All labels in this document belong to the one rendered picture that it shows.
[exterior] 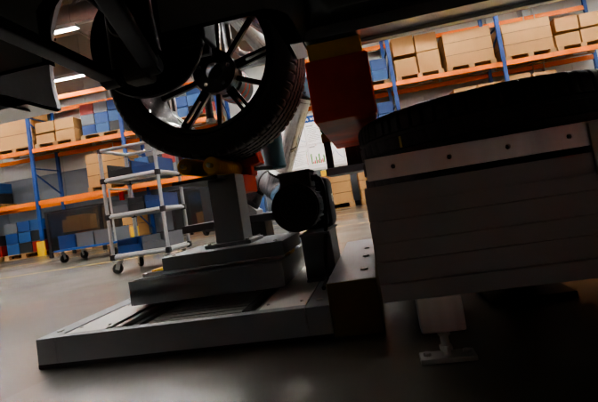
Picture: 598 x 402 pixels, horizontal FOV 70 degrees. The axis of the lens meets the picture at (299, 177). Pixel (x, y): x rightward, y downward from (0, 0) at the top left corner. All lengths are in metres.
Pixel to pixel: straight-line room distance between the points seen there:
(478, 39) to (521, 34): 1.03
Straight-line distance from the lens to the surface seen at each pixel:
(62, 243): 7.22
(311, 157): 7.69
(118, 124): 12.91
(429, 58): 11.77
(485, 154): 0.84
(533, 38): 12.56
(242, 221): 1.44
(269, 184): 2.41
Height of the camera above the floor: 0.33
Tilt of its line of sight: 3 degrees up
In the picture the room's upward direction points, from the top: 9 degrees counter-clockwise
